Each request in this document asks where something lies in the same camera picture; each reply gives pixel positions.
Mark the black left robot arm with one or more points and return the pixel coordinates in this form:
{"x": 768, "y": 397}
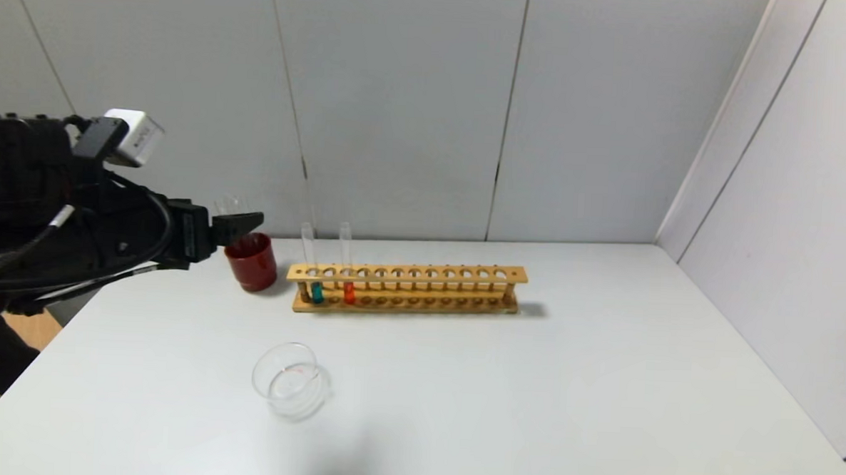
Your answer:
{"x": 12, "y": 169}

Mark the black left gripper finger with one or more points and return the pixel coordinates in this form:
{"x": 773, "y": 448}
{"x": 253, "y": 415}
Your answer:
{"x": 234, "y": 222}
{"x": 226, "y": 239}

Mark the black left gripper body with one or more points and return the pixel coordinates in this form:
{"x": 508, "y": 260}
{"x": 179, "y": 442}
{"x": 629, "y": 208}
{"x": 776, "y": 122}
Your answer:
{"x": 192, "y": 237}

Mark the test tube with red pigment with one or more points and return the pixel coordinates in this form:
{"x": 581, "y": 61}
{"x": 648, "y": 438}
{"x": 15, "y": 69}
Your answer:
{"x": 349, "y": 293}

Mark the clear glass beaker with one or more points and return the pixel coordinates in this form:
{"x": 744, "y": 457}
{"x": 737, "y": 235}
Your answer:
{"x": 291, "y": 385}

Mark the red plastic cup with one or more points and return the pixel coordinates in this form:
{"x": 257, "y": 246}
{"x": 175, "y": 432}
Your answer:
{"x": 252, "y": 269}

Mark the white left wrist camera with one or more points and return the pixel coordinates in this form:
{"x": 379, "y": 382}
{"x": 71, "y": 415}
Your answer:
{"x": 138, "y": 136}

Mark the test tube with blue pigment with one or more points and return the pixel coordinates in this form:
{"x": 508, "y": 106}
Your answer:
{"x": 316, "y": 292}

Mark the wooden test tube rack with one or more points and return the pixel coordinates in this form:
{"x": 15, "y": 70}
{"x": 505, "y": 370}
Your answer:
{"x": 407, "y": 272}

